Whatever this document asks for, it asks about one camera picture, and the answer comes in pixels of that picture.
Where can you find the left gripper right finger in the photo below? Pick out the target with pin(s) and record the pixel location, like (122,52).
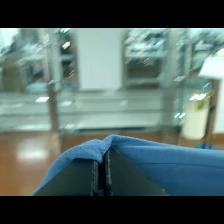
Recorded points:
(130,180)

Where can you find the blue garment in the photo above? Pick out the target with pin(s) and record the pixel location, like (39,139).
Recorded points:
(173,166)

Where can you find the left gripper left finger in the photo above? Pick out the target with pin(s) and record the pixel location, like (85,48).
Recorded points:
(73,180)

